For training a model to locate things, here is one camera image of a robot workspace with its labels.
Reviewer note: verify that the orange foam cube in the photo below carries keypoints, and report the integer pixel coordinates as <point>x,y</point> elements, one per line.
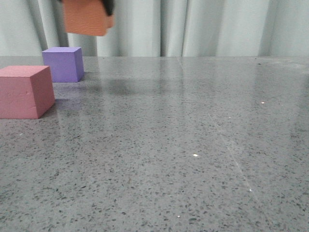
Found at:
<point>86,17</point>

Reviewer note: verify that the red foam cube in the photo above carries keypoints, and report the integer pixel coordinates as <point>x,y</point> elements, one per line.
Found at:
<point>26,92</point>

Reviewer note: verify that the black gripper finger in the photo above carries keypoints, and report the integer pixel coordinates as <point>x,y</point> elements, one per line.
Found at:
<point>108,6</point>

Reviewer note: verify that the pale green curtain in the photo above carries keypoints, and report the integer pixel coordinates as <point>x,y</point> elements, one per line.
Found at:
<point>172,28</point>

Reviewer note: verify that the purple foam cube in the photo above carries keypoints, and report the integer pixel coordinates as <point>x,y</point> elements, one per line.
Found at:
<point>66,63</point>

